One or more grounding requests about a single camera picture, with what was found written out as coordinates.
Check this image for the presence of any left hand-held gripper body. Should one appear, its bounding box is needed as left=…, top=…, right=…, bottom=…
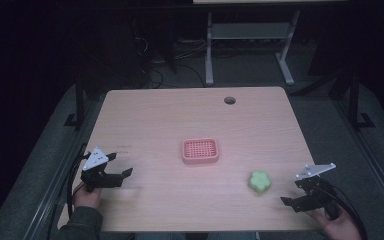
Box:
left=79, top=146, right=123, bottom=194

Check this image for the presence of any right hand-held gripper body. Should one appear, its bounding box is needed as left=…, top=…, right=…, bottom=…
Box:
left=294, top=162, right=342, bottom=219

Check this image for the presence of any green flower-shaped soap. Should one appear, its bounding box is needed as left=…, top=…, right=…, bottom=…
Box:
left=247, top=170, right=272, bottom=194

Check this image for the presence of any pink soap dish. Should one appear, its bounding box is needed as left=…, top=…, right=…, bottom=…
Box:
left=181, top=137, right=220, bottom=165

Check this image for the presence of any person's left hand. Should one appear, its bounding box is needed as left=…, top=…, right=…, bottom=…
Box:
left=72, top=184, right=103, bottom=210

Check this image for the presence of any person's right hand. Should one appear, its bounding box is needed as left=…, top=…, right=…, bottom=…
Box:
left=307, top=206, right=363, bottom=240

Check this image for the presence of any black metal stand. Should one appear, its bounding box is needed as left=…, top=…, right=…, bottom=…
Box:
left=345, top=69, right=376, bottom=131
left=63, top=71, right=88, bottom=131

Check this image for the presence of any white metal stand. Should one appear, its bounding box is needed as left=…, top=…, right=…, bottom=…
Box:
left=204, top=9, right=302, bottom=86

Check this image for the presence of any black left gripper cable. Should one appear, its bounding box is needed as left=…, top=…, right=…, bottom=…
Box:
left=66, top=143, right=92, bottom=218

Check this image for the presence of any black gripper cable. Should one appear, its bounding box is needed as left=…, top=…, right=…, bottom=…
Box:
left=316, top=183, right=370, bottom=240
left=66, top=143, right=92, bottom=218

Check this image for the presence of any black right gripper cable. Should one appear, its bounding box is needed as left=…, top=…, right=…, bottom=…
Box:
left=316, top=183, right=370, bottom=240

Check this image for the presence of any metal frame rail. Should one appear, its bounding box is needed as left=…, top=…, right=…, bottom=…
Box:
left=332, top=98, right=384, bottom=223
left=21, top=96, right=106, bottom=240

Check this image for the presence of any tangle of floor cables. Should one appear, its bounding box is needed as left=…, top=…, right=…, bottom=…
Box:
left=132, top=35, right=208, bottom=90

